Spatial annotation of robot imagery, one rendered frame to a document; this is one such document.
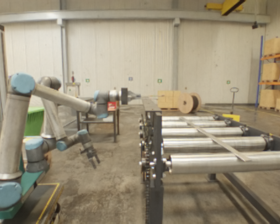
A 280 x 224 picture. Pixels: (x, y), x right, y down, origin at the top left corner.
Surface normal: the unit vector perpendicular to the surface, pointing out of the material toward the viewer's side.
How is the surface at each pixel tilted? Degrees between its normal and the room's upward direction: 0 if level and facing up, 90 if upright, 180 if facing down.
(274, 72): 90
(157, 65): 90
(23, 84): 83
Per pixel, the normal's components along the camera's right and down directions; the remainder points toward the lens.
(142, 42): 0.01, 0.16
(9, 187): 0.70, 0.19
